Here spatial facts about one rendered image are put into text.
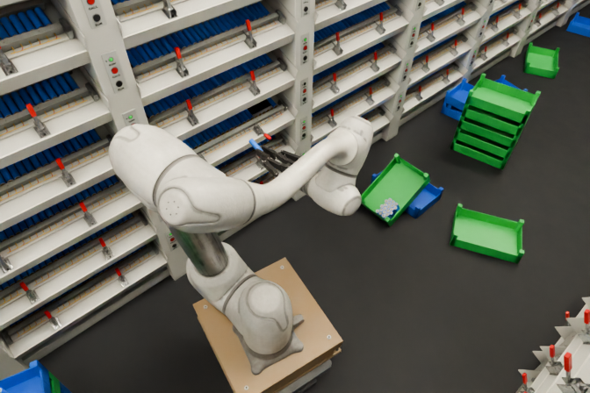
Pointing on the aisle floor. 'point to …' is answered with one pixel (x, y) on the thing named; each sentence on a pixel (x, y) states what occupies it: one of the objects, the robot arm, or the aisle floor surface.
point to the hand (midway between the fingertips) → (266, 153)
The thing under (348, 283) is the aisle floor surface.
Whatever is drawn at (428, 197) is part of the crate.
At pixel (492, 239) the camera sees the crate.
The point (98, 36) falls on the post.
